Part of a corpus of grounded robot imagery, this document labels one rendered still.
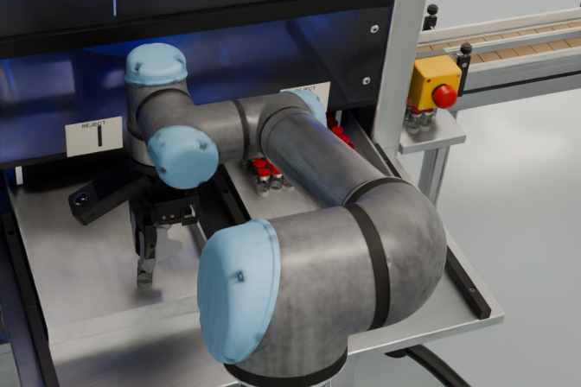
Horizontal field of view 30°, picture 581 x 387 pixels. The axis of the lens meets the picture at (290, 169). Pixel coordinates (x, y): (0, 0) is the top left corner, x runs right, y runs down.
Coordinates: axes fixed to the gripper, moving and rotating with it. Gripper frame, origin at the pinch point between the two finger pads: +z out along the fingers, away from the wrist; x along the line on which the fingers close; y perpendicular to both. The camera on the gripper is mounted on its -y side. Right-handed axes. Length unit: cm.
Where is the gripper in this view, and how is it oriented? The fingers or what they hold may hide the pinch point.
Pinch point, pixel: (141, 259)
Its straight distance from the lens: 158.1
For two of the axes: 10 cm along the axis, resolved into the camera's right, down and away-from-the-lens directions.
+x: -3.6, -6.3, 6.9
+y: 9.3, -1.8, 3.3
